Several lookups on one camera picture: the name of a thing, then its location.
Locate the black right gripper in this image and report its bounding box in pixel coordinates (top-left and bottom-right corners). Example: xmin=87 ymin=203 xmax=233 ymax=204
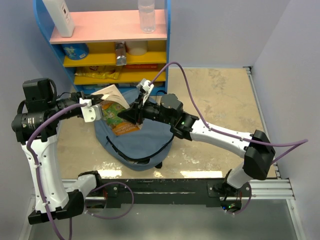
xmin=119 ymin=91 xmax=175 ymax=125

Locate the orange green children book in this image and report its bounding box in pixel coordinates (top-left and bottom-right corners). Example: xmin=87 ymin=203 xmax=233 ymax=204
xmin=92 ymin=84 xmax=141 ymax=136

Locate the blue fabric backpack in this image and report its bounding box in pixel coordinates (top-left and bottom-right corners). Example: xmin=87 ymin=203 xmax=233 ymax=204
xmin=93 ymin=88 xmax=176 ymax=172

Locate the white coffee cover book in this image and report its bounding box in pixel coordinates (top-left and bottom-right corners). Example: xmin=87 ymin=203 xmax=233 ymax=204
xmin=126 ymin=158 xmax=150 ymax=165

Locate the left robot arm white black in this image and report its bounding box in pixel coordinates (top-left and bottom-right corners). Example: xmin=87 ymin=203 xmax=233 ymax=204
xmin=11 ymin=78 xmax=104 ymax=225

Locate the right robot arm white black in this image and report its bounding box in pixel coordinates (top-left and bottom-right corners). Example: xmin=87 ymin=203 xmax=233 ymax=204
xmin=118 ymin=93 xmax=275 ymax=197

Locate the yellow snack bag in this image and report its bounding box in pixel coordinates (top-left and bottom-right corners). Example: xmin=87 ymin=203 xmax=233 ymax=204
xmin=74 ymin=65 xmax=123 ymax=80

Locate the red flat box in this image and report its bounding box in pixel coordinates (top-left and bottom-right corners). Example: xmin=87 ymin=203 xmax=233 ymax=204
xmin=125 ymin=63 xmax=158 ymax=70

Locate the blue round tin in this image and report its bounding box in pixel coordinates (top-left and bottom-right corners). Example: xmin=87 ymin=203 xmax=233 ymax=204
xmin=61 ymin=43 xmax=90 ymax=61

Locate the blue shelf unit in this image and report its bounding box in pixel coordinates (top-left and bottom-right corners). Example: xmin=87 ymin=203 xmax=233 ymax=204
xmin=32 ymin=0 xmax=171 ymax=96

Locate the white rectangular box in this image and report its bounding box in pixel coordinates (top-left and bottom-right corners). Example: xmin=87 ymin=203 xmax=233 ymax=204
xmin=43 ymin=0 xmax=75 ymax=38

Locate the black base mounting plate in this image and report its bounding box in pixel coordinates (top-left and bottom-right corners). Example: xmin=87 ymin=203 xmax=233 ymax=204
xmin=85 ymin=178 xmax=251 ymax=208

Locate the clear plastic water bottle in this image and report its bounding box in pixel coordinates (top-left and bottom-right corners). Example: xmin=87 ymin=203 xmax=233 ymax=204
xmin=138 ymin=0 xmax=156 ymax=34

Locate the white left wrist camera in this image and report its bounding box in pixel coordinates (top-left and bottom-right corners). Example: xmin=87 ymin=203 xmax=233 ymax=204
xmin=79 ymin=98 xmax=103 ymax=123

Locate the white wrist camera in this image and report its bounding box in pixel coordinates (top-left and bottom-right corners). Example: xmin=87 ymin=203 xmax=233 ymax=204
xmin=79 ymin=98 xmax=103 ymax=123
xmin=136 ymin=78 xmax=154 ymax=106

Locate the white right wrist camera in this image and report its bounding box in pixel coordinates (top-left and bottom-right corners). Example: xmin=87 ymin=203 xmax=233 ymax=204
xmin=136 ymin=78 xmax=154 ymax=106

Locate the aluminium frame rail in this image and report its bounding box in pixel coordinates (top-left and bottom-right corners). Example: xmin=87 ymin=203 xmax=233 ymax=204
xmin=62 ymin=179 xmax=295 ymax=200

